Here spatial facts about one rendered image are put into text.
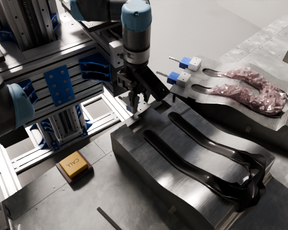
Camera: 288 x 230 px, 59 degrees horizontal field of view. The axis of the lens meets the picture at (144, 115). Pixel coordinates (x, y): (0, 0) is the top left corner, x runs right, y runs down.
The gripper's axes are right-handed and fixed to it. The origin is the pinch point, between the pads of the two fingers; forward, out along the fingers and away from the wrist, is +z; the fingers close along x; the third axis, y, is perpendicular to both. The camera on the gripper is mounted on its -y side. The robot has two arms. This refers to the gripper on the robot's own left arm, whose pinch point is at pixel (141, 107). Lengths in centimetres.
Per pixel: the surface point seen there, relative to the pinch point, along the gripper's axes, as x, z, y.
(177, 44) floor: -150, 85, 75
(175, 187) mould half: 19.0, -5.4, -26.7
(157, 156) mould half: 13.9, -3.8, -17.3
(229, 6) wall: -250, 80, 69
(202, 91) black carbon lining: -20.5, -0.3, -12.1
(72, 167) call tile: 30.4, 1.0, 0.8
